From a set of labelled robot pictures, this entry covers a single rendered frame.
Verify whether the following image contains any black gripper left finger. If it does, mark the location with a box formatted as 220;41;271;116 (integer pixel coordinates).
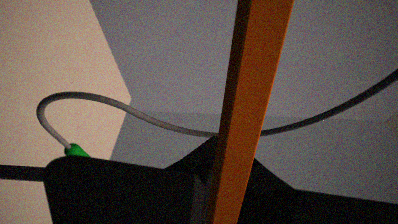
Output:
43;136;218;224

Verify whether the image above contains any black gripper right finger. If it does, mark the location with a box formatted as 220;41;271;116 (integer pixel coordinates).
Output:
237;158;398;224

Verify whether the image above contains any orange bar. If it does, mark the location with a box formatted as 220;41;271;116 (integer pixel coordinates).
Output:
205;0;294;224

